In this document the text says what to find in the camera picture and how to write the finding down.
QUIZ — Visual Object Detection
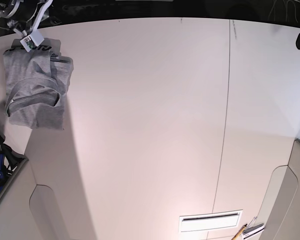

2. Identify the blue black equipment pile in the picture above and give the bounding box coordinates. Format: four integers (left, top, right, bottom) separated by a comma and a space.
0, 134, 27, 193

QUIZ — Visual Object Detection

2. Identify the white cable slot cover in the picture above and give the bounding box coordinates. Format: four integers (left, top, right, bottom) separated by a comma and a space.
178, 209, 243, 233

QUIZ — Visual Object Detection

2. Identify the yellow pencil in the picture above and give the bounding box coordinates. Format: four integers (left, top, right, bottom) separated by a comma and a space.
231, 224, 248, 240

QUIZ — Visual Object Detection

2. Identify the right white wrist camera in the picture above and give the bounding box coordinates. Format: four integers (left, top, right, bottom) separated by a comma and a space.
19, 30, 44, 53

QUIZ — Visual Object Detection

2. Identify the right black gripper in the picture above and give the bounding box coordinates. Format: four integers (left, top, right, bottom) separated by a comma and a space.
0, 0, 53, 34

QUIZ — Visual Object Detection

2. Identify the grey T-shirt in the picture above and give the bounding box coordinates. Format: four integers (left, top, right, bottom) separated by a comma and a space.
3, 38, 74, 130

